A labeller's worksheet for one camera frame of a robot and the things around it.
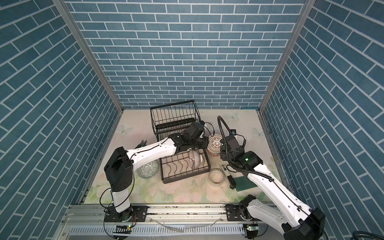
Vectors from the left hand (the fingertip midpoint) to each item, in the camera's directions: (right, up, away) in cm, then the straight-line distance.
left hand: (210, 142), depth 83 cm
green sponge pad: (+19, -24, +2) cm, 30 cm away
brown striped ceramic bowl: (-8, -9, -1) cm, 12 cm away
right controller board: (+20, -42, -10) cm, 48 cm away
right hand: (+9, -2, -6) cm, 10 cm away
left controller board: (-44, -41, -11) cm, 61 cm away
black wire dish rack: (-25, +13, +6) cm, 28 cm away
